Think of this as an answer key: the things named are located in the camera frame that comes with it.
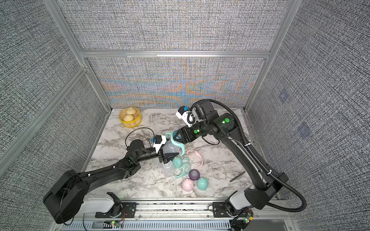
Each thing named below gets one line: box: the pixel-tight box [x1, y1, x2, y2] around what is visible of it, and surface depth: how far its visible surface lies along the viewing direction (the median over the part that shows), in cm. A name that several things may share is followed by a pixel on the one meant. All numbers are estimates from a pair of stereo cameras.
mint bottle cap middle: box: [171, 156, 183, 169], surface depth 87 cm
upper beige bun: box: [126, 106, 137, 115], surface depth 111 cm
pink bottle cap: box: [181, 178, 195, 193], surface depth 81 cm
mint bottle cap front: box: [197, 177, 209, 192], surface depth 81 cm
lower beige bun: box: [122, 114, 134, 122], surface depth 108 cm
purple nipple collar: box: [188, 168, 201, 181], surface depth 86 cm
